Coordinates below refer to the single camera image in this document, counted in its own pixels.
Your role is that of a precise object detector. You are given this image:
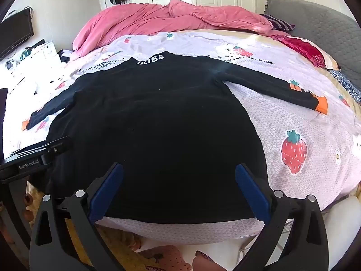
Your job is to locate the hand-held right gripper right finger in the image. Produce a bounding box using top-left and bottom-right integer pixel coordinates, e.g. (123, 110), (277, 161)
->
(235, 162), (329, 271)

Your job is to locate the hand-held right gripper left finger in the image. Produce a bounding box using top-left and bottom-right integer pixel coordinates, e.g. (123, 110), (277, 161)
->
(29, 161), (126, 271)

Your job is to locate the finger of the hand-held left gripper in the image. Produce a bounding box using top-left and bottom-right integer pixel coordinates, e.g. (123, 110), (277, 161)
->
(42, 136), (73, 164)

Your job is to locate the black sweater with orange cuffs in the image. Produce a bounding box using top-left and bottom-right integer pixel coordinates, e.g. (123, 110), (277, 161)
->
(25, 51), (328, 226)

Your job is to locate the pile of dark clothes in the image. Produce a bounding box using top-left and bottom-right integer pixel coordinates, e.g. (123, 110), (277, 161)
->
(58, 49), (74, 63)

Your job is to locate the yellow patterned rug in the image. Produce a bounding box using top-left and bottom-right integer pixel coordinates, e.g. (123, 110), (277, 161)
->
(65, 217), (158, 271)

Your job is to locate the strawberry printed bed sheet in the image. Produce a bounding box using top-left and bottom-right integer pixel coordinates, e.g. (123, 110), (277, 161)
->
(3, 31), (361, 246)

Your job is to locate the dark dotted slipper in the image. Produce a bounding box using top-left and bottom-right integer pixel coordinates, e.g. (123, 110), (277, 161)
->
(194, 250), (223, 271)

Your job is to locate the white dresser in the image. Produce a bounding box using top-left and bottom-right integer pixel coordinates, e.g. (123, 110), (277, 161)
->
(0, 40), (61, 93)

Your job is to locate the pink dotted slipper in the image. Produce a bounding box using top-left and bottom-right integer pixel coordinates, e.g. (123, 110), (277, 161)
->
(138, 245), (192, 271)

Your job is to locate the black television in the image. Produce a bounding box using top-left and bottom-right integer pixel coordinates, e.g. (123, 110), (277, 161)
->
(0, 8), (34, 60)

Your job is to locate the blue patterned cloth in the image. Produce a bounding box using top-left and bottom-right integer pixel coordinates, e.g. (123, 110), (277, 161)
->
(329, 68), (361, 103)

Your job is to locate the red patterned pillow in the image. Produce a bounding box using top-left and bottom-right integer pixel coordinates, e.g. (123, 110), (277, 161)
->
(272, 35), (339, 70)

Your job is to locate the pink duvet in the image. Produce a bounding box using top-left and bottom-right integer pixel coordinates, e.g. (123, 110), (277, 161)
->
(72, 0), (291, 60)

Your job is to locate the striped purple pillow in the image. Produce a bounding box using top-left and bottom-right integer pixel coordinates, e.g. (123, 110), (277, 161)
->
(259, 14), (295, 31)

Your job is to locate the grey quilted headboard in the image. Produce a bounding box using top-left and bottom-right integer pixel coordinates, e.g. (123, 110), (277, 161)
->
(264, 0), (361, 96)

